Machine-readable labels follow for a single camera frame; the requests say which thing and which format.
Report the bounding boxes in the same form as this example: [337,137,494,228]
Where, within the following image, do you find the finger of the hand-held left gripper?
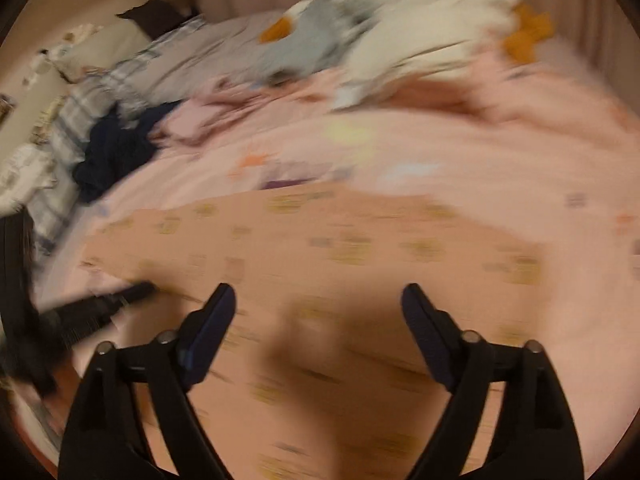
[47,281,157,347]

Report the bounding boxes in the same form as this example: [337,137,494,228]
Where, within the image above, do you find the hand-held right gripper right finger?
[401,282,586,480]

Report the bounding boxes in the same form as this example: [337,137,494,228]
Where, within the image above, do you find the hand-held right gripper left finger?
[57,282,237,480]

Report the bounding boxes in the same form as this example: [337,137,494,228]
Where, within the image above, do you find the peach cartoon print garment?
[82,190,551,480]

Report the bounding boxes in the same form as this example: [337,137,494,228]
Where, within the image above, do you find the pink folded clothes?
[150,75,281,149]

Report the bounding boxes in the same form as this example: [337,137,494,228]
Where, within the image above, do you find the pile of folded clothes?
[257,0,557,111]

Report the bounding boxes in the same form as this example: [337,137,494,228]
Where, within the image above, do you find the white lace cloth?
[0,144,57,217]

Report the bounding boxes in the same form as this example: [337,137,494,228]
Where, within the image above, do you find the navy cloth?
[72,101,182,204]

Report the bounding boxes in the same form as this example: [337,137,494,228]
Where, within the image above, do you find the pink printed blanket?
[30,55,640,480]

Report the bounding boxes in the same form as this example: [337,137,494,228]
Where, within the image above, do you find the plaid bedding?
[30,10,301,256]

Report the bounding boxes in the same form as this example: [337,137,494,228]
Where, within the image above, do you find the beige pillow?
[54,20,152,84]

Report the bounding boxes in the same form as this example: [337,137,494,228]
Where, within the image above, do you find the dark brown pillow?
[116,0,194,39]

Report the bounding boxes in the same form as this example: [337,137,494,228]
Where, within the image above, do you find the grey cloth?
[250,0,381,87]

